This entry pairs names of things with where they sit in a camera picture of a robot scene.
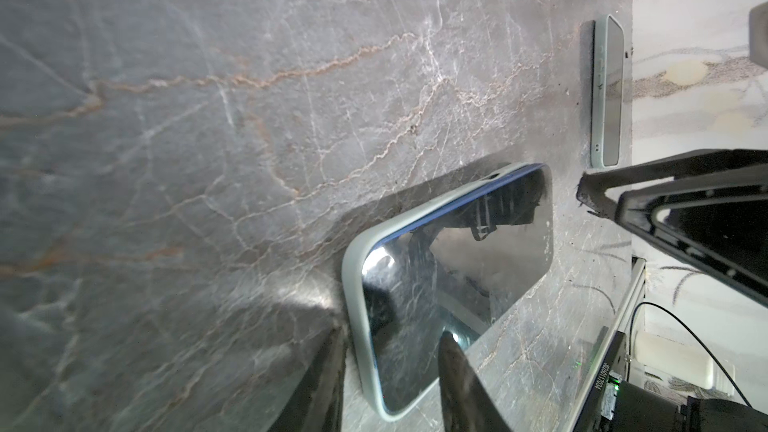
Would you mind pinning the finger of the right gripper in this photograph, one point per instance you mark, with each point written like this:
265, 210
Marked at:
706, 208

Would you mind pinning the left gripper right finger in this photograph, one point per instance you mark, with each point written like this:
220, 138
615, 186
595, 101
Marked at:
465, 404

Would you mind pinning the light blue case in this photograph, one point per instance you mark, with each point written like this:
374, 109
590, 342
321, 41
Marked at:
607, 92
366, 312

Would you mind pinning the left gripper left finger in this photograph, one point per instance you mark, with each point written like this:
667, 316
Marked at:
317, 402

